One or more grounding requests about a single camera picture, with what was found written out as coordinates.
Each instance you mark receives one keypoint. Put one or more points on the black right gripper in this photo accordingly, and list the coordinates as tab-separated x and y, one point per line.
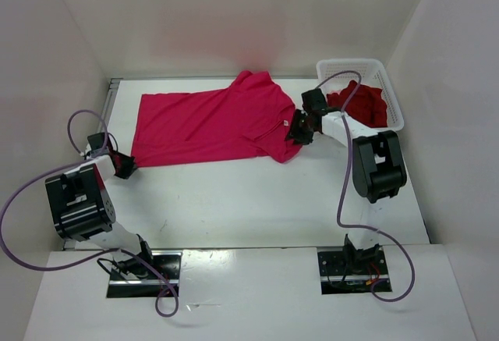
300	127

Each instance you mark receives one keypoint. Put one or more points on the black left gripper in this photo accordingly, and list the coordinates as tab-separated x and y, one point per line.
123	165

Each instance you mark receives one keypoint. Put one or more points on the pink-red t-shirt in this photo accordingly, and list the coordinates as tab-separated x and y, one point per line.
248	119

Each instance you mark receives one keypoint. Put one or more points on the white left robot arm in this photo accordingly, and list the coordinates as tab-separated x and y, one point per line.
82	210

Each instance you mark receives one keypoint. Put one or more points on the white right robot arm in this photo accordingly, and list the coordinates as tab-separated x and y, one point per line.
375	167

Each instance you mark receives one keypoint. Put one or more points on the white plastic basket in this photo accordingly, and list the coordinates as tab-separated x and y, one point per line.
335	74

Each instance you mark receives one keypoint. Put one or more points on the dark red t-shirt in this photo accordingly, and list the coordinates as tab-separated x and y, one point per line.
366	106

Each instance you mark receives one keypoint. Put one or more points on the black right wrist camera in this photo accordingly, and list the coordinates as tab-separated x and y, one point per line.
314	102

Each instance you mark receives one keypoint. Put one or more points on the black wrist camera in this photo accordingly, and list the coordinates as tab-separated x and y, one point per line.
101	142
314	102

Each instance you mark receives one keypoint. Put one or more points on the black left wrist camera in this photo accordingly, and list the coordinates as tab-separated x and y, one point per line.
101	142

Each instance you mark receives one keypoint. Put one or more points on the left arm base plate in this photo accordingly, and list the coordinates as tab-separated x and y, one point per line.
131	279

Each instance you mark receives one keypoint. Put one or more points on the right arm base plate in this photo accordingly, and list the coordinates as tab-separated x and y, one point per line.
338	276

